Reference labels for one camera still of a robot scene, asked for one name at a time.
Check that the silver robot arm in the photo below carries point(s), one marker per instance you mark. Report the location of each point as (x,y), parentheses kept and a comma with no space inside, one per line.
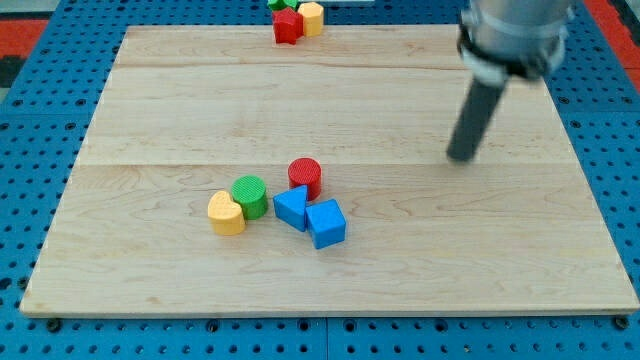
(503,38)

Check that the red star block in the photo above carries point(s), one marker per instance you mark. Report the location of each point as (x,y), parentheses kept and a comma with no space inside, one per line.
(287,26)

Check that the red cylinder block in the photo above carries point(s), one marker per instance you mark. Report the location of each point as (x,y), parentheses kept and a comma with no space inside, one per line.
(306,171)

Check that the blue triangle block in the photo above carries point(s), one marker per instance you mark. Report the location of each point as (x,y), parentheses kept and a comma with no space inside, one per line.
(290,207)

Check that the blue cube block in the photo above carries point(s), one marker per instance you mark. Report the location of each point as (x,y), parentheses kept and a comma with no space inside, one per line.
(326,223)

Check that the green cylinder block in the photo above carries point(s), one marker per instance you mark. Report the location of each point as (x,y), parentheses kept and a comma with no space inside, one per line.
(249,192)

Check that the yellow heart block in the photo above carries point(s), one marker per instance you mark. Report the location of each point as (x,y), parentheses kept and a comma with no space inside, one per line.
(226,216)

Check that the yellow hexagon block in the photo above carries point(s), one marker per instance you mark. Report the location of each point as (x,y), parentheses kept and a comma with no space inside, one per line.
(313,18)

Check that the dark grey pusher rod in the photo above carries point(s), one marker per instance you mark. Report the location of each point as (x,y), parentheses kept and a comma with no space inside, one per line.
(474,118)

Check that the green block at top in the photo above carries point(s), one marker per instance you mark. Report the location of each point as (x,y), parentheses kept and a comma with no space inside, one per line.
(278,5)

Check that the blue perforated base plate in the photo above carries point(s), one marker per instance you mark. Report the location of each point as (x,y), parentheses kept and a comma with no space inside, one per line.
(43,122)

